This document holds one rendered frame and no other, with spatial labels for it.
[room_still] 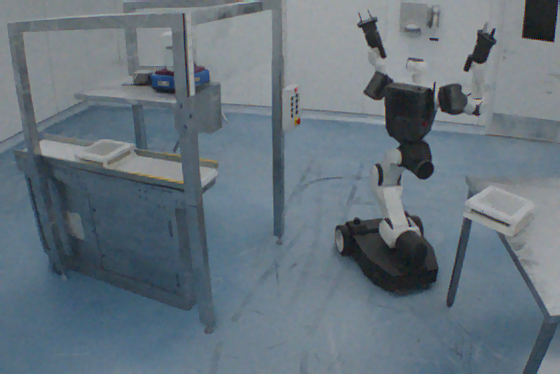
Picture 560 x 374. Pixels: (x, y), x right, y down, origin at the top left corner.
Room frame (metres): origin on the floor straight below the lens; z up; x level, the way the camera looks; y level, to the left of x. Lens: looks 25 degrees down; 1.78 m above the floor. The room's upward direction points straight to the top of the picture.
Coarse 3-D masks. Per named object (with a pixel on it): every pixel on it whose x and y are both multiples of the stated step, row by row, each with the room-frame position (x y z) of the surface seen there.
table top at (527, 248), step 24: (528, 192) 1.93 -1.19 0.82; (552, 192) 1.93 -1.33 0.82; (552, 216) 1.69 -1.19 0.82; (504, 240) 1.53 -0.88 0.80; (528, 240) 1.50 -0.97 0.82; (552, 240) 1.49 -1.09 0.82; (528, 264) 1.33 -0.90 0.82; (552, 264) 1.32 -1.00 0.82; (552, 288) 1.18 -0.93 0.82; (552, 312) 1.05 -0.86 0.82
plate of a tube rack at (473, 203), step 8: (480, 192) 1.79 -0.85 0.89; (488, 192) 1.79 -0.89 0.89; (504, 192) 1.79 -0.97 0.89; (472, 200) 1.71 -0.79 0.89; (520, 200) 1.71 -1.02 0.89; (472, 208) 1.68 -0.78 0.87; (480, 208) 1.65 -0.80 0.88; (488, 208) 1.64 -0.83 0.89; (528, 208) 1.64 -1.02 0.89; (496, 216) 1.59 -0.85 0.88; (504, 216) 1.57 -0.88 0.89; (512, 216) 1.57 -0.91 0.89; (520, 216) 1.57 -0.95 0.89; (512, 224) 1.53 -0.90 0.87
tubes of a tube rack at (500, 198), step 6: (498, 192) 1.77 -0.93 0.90; (486, 198) 1.72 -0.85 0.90; (492, 198) 1.71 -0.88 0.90; (498, 198) 1.71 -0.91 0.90; (504, 198) 1.71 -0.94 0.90; (510, 198) 1.72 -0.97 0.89; (498, 204) 1.66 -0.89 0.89; (504, 204) 1.66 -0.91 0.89; (510, 204) 1.66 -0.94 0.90; (516, 204) 1.66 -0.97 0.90; (510, 210) 1.61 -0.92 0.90
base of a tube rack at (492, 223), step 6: (474, 210) 1.71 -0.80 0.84; (468, 216) 1.68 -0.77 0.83; (474, 216) 1.66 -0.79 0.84; (480, 216) 1.66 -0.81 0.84; (528, 216) 1.65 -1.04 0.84; (534, 216) 1.67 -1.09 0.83; (480, 222) 1.64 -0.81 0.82; (486, 222) 1.62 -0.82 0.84; (492, 222) 1.60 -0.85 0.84; (498, 222) 1.60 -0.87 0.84; (522, 222) 1.60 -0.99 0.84; (528, 222) 1.63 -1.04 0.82; (492, 228) 1.59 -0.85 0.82; (498, 228) 1.57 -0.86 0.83; (504, 228) 1.55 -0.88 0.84; (516, 228) 1.55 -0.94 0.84; (510, 234) 1.53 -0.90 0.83
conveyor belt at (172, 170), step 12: (48, 144) 2.61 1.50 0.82; (60, 144) 2.61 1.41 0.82; (60, 156) 2.40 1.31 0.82; (72, 156) 2.40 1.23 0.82; (120, 168) 2.22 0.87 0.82; (132, 168) 2.22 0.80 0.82; (144, 168) 2.22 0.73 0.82; (156, 168) 2.22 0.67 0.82; (168, 168) 2.22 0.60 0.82; (180, 168) 2.22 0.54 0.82; (204, 168) 2.21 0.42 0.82; (180, 180) 2.07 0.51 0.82; (204, 180) 2.09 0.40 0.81
